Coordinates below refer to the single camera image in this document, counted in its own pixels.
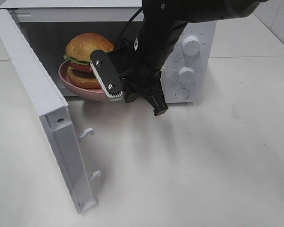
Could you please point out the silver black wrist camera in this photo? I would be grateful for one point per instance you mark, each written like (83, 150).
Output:
(107, 75)

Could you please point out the burger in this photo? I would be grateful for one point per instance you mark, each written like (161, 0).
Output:
(78, 52)

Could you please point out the pink plate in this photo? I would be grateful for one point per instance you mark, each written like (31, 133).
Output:
(68, 89)

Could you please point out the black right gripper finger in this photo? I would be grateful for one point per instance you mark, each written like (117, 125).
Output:
(132, 92)
(153, 93)

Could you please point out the white round door button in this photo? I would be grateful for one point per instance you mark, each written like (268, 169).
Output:
(182, 94)

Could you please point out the white lower microwave knob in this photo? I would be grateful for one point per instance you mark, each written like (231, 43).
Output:
(186, 75)

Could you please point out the white microwave door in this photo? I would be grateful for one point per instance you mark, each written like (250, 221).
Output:
(52, 109)

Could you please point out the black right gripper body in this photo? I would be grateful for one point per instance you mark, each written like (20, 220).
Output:
(136, 71)

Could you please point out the white upper microwave knob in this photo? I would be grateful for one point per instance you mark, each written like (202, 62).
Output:
(191, 45)

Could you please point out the white microwave knob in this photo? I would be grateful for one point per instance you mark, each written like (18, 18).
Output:
(191, 45)
(186, 75)

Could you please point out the white microwave oven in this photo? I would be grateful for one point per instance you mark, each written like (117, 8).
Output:
(48, 26)

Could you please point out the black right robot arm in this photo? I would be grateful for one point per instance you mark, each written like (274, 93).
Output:
(165, 20)

